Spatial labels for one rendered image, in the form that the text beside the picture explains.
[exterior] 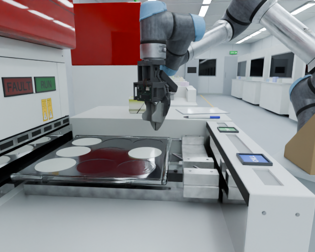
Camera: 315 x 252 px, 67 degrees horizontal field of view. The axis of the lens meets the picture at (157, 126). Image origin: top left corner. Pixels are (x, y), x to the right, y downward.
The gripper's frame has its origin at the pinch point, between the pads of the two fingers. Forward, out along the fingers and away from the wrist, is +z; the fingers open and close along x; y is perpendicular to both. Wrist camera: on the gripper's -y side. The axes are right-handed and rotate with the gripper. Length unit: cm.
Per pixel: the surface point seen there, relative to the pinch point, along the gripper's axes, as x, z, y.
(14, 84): -23.2, -13.4, 30.9
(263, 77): -146, -6, -836
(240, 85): -280, 34, -1022
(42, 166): -14.6, 7.0, 30.3
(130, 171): 5.7, 7.1, 19.5
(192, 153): 9.4, 9.1, -6.6
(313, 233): 45, 39, -32
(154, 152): 2.4, 7.0, 4.8
